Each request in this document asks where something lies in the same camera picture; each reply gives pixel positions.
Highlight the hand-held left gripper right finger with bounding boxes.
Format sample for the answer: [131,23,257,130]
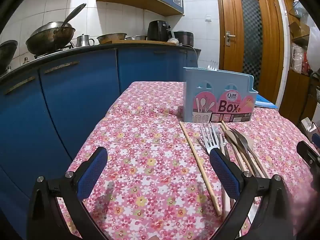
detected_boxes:
[209,148,294,240]

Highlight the blue book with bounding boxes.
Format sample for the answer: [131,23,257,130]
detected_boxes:
[254,94,279,109]

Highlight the gas stove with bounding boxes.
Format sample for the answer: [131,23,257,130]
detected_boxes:
[34,42,75,58]

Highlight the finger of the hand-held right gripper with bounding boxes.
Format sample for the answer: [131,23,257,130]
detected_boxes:
[297,141,320,173]

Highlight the steel kettle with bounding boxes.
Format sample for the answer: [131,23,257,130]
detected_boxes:
[76,34,95,47]

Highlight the dark cooking pot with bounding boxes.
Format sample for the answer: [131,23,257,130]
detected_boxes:
[0,40,18,73]

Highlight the blue plastic utensil box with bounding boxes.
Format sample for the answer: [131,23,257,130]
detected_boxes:
[183,67,259,123]

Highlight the white carton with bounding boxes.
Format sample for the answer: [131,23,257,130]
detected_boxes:
[301,117,316,134]

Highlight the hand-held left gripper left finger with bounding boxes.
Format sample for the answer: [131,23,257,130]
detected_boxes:
[26,146,110,240]

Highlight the steel spoon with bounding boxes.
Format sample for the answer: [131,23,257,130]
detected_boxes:
[234,130,260,178]
[228,127,258,178]

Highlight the pink floral tablecloth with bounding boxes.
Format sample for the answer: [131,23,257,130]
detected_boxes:
[56,81,320,240]

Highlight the black air fryer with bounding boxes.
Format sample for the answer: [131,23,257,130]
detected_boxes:
[147,20,173,42]

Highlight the cardboard box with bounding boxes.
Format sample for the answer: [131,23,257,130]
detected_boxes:
[289,21,310,41]

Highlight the wooden door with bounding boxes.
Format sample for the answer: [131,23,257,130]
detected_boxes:
[214,0,285,105]

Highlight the white plastic bags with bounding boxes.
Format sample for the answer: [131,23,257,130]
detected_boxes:
[290,42,311,74]

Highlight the dark rice cooker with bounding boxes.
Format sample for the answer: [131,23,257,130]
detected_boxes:
[173,31,194,46]

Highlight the wooden cutting board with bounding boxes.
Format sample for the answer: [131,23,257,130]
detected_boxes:
[110,39,181,45]

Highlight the metal door handle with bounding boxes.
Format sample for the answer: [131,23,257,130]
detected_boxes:
[225,31,236,47]

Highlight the steel colander bowl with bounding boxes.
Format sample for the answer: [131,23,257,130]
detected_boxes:
[97,33,127,45]

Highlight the white power cable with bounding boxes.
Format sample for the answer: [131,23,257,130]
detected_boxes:
[181,44,201,57]

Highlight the blue base cabinet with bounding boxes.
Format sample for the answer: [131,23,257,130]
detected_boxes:
[0,47,202,233]

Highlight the wooden spoon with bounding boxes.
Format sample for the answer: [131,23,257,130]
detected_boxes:
[241,136,270,179]

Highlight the steel wok lid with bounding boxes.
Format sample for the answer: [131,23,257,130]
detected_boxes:
[30,3,87,38]

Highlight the wooden shelf unit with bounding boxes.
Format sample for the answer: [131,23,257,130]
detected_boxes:
[278,0,320,127]

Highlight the steel wok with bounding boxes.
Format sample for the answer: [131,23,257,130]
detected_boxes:
[26,26,76,55]

